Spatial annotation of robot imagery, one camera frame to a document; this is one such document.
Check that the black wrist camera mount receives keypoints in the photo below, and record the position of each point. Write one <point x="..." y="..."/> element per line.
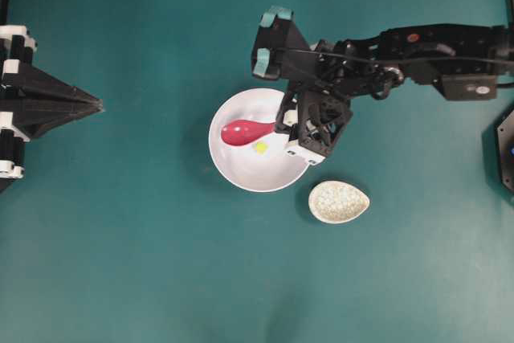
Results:
<point x="280" y="52"/>

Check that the speckled egg-shaped small dish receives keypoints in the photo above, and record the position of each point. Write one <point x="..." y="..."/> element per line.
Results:
<point x="335" y="202"/>

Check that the pink ceramic spoon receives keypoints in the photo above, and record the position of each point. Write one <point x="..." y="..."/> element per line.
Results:
<point x="244" y="132"/>

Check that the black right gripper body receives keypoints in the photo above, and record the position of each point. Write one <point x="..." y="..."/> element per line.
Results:
<point x="322" y="118"/>

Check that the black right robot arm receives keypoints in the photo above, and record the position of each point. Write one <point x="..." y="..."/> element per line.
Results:
<point x="461" y="62"/>

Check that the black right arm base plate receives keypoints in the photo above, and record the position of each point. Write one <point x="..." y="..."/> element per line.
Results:
<point x="497" y="144"/>

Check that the large white bowl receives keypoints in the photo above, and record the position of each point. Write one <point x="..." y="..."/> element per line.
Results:
<point x="241" y="165"/>

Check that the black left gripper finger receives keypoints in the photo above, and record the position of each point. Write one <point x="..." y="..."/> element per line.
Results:
<point x="30" y="123"/>
<point x="31" y="80"/>

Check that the yellow hexagonal prism block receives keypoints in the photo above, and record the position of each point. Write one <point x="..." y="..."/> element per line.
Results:
<point x="260" y="147"/>

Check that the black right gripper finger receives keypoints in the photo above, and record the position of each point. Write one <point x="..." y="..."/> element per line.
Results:
<point x="287" y="115"/>

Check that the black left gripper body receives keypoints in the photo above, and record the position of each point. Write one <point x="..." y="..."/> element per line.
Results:
<point x="17" y="48"/>

